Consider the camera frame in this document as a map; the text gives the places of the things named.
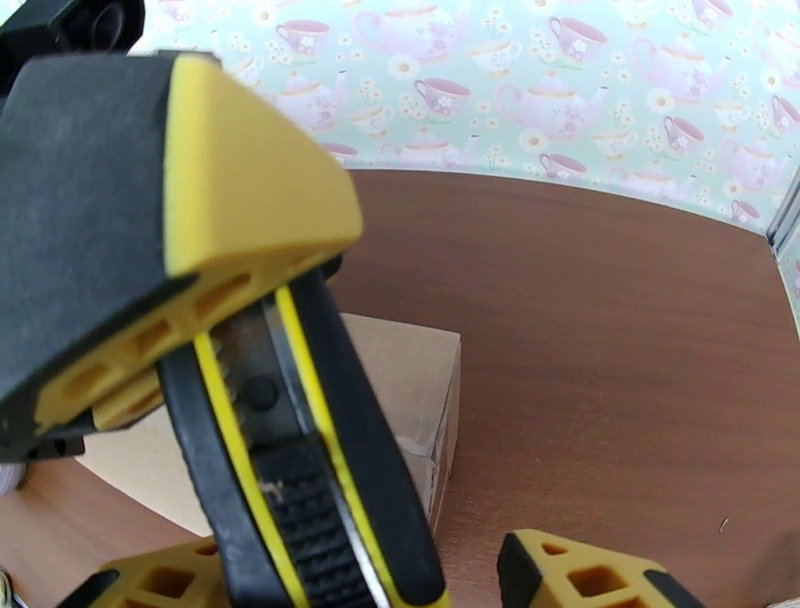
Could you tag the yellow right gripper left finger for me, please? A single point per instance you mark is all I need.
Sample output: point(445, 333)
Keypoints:
point(134, 580)

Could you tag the yellow and black utility knife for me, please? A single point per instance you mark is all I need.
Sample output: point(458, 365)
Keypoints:
point(312, 500)

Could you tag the aluminium frame post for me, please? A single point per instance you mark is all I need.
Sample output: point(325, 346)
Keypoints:
point(784, 225)

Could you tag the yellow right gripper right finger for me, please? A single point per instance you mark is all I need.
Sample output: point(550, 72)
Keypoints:
point(519, 575)

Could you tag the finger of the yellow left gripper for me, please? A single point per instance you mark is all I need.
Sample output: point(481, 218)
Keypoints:
point(94, 187)
point(128, 400)

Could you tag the brown cardboard express box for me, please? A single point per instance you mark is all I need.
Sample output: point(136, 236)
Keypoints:
point(406, 362)

